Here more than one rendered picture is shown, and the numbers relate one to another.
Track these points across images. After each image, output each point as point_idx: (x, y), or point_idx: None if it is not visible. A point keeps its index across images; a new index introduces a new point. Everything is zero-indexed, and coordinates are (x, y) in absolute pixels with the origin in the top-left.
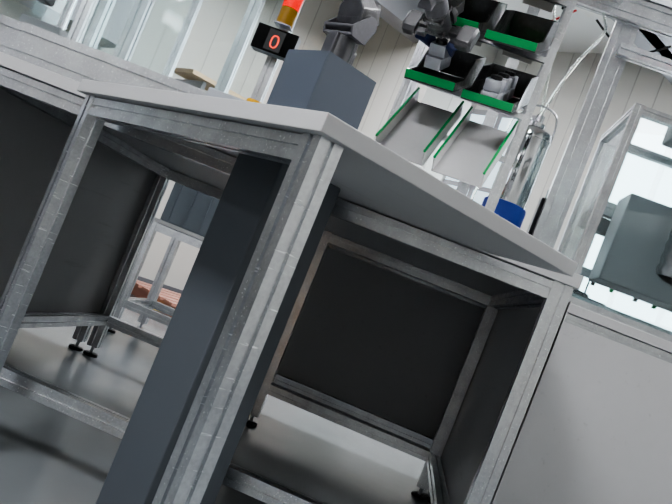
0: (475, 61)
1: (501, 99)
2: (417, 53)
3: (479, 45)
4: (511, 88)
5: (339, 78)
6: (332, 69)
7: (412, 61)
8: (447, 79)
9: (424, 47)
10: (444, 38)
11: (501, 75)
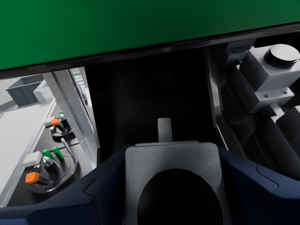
0: (205, 52)
1: (282, 105)
2: (69, 104)
3: None
4: (252, 44)
5: None
6: None
7: (75, 127)
8: (150, 91)
9: (72, 82)
10: (180, 184)
11: (287, 65)
